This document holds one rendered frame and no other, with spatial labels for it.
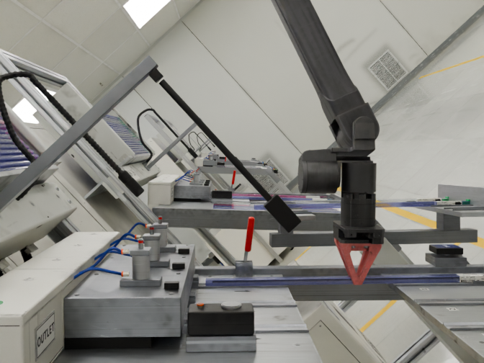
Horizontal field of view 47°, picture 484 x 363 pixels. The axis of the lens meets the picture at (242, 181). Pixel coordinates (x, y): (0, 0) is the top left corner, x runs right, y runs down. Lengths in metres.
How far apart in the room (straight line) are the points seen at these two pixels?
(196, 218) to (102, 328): 1.13
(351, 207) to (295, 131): 7.57
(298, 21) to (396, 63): 7.92
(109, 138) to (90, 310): 1.27
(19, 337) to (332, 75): 0.63
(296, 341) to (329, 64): 0.48
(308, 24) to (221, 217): 0.93
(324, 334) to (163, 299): 1.28
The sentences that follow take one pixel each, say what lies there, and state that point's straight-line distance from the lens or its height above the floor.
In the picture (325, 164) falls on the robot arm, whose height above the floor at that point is 1.08.
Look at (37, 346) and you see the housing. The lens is 0.60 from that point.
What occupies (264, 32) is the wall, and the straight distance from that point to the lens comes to 8.59.
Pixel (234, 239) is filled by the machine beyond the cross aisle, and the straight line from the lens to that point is 5.39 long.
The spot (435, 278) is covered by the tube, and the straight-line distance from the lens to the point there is 1.00.
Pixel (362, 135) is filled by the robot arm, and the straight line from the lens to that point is 0.91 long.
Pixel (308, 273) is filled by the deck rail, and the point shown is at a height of 0.94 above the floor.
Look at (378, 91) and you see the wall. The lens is 8.77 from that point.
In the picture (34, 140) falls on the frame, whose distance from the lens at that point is 1.06.
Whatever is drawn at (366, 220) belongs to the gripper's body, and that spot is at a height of 0.97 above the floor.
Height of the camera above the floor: 1.22
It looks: 4 degrees down
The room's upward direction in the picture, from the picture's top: 43 degrees counter-clockwise
